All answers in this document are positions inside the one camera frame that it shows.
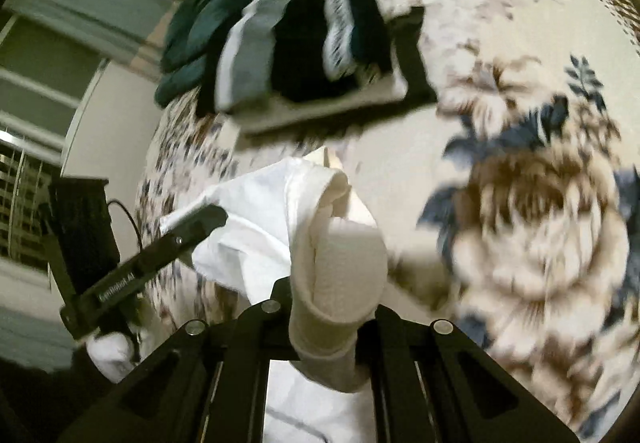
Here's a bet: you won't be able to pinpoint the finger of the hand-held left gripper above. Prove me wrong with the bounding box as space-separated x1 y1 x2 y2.
142 204 230 270

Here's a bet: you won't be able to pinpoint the cream ribbed sock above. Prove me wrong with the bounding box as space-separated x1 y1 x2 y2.
287 170 390 395

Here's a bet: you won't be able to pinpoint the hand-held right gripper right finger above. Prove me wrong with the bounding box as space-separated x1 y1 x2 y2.
371 303 582 443

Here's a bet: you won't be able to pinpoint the black cable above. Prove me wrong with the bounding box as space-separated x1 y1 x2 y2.
106 198 147 256

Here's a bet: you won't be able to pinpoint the person's left hand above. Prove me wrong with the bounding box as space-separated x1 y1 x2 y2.
84 329 145 385

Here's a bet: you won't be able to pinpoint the beige flat board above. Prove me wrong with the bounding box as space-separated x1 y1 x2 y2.
239 70 410 136

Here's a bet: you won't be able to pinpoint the dark patterned folded garment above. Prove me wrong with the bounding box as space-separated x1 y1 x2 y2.
321 0 395 80

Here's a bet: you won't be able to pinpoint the black folded garment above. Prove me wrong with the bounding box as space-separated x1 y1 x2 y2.
271 0 353 103

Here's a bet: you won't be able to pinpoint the grey and white folded garment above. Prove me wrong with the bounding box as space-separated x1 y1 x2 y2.
214 0 310 114

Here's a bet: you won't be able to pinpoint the window blinds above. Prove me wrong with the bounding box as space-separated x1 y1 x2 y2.
0 126 68 269

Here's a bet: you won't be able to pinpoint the floral blanket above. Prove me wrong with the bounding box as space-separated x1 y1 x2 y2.
134 0 640 443

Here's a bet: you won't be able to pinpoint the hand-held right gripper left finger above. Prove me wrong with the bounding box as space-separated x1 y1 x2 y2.
57 275 301 443

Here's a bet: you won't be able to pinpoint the white cloth garment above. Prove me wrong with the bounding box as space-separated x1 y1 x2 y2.
159 147 377 443

